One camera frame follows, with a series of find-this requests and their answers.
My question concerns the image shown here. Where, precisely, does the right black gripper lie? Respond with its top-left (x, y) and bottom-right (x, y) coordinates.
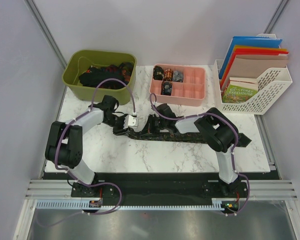
top-left (140, 114), bottom-right (168, 137)

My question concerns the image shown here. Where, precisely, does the dark green leaf-patterned tie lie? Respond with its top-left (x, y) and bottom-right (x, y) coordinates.
top-left (127, 129), bottom-right (253, 148)

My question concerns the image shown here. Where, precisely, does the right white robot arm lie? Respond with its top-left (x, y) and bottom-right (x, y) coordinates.
top-left (151, 103), bottom-right (240, 197)

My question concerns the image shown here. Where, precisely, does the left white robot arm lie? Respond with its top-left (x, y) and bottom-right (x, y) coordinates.
top-left (44, 95), bottom-right (137, 197)

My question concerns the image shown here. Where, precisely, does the pile of dark ties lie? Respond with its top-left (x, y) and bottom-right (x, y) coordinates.
top-left (78, 62), bottom-right (134, 88)

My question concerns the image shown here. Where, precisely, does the rolled dark blue tie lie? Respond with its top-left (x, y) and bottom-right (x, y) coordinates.
top-left (161, 81), bottom-right (173, 96)

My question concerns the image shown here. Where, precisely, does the pink compartment organizer tray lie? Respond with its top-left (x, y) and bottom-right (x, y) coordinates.
top-left (149, 64), bottom-right (206, 107)

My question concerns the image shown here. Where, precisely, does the rolled dark patterned tie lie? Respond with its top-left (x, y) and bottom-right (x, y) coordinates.
top-left (153, 65), bottom-right (164, 81)

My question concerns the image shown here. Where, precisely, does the rolled red orange tie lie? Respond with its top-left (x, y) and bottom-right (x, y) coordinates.
top-left (163, 68), bottom-right (174, 82)

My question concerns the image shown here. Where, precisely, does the rolled grey tie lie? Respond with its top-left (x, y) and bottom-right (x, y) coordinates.
top-left (172, 70), bottom-right (184, 83)

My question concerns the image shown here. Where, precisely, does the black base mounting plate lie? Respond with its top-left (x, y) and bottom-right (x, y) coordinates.
top-left (43, 172), bottom-right (248, 206)

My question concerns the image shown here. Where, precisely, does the olive green plastic bin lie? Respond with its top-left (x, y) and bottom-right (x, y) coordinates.
top-left (62, 50), bottom-right (137, 105)

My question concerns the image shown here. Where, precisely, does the green treehouse book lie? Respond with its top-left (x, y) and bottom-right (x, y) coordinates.
top-left (221, 77), bottom-right (259, 104)

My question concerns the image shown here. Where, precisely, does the beige folder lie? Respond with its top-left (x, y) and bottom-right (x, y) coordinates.
top-left (220, 54), bottom-right (289, 91)

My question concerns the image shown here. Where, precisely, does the orange folder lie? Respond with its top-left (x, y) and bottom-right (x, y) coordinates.
top-left (218, 45), bottom-right (289, 81)

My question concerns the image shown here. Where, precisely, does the red folder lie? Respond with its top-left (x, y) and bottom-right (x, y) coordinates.
top-left (219, 47), bottom-right (289, 90)

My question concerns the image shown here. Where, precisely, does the white perforated file holder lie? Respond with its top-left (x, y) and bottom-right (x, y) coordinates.
top-left (213, 34), bottom-right (293, 115)

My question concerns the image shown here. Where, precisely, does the blue folder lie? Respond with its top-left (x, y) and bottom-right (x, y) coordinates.
top-left (218, 36), bottom-right (283, 79)

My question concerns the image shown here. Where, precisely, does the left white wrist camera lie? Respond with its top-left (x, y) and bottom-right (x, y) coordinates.
top-left (123, 114), bottom-right (139, 129)

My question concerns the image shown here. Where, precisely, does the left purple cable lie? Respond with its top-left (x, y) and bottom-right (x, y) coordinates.
top-left (35, 78), bottom-right (123, 228)

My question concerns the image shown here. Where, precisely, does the purple cable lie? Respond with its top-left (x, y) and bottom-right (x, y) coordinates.
top-left (35, 78), bottom-right (123, 228)
top-left (149, 93), bottom-right (251, 217)

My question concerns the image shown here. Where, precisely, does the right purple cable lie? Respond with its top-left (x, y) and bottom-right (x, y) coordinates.
top-left (149, 93), bottom-right (251, 217)

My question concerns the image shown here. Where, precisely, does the aluminium frame rail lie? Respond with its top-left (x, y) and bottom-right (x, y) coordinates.
top-left (25, 180), bottom-right (297, 200)

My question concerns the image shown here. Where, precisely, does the white slotted cable duct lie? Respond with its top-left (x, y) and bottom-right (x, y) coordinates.
top-left (35, 199), bottom-right (226, 211)

